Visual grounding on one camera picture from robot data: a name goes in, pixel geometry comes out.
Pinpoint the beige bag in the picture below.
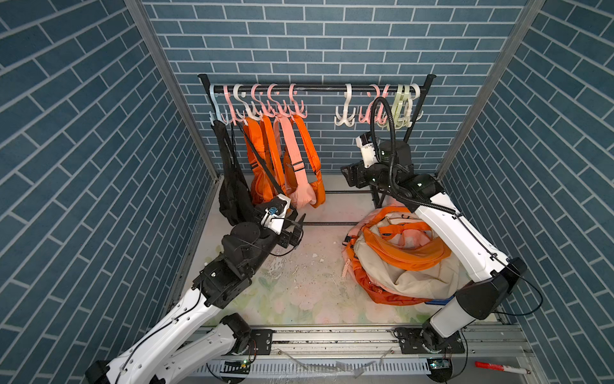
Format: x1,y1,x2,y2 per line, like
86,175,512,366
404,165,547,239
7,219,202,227
347,233,469,300

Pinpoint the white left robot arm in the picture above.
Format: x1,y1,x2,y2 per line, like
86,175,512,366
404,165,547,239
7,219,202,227
86,217,303,383

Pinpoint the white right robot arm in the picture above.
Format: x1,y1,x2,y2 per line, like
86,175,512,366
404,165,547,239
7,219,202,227
342,131,527,353

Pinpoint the green hook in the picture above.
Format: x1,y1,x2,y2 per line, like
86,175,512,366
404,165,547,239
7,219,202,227
402,85,413,128
390,85,405,129

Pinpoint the pink hook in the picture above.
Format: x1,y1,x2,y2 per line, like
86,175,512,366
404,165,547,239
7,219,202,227
358,84,381,124
375,85,390,128

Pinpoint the orange bag left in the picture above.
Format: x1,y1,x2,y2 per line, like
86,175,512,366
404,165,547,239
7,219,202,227
243,116,289,205

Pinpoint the white hook middle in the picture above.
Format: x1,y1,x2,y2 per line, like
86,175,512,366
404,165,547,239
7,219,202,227
334,83,356,127

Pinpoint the white hook right end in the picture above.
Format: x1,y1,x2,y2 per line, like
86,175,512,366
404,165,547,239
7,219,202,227
410,83,422,120

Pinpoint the black bag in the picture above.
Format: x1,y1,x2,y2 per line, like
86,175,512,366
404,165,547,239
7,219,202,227
212,120,256,226

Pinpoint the light blue hook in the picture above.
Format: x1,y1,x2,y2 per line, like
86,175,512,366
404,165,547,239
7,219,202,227
208,83,226,125

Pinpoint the blue card device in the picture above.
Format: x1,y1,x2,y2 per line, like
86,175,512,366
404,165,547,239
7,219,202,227
425,296,454,307

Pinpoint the black clothes rack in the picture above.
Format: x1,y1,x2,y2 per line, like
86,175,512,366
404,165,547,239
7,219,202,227
197,73,437,227

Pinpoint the red white marker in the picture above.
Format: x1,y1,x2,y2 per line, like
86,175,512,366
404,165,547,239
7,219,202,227
474,362,531,375

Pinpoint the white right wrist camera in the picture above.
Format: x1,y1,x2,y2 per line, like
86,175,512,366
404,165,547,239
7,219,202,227
356,132,377,168

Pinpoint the light pink strap bag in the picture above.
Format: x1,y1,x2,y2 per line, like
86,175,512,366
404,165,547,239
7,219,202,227
275,116,317,208

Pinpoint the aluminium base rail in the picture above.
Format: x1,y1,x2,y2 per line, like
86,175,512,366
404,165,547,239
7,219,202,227
178,323,547,383

